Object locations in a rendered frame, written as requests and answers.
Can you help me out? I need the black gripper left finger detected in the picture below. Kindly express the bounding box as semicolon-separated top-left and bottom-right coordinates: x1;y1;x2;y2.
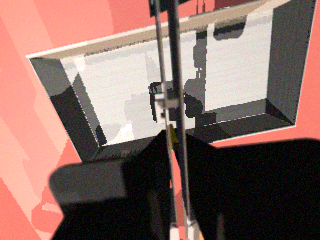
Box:
47;129;170;240

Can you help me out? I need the white rectangular roasting tin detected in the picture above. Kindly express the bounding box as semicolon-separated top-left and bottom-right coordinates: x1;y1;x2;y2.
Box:
25;0;318;162

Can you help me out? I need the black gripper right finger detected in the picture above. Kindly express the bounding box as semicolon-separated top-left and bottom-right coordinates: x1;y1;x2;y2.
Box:
185;133;320;240

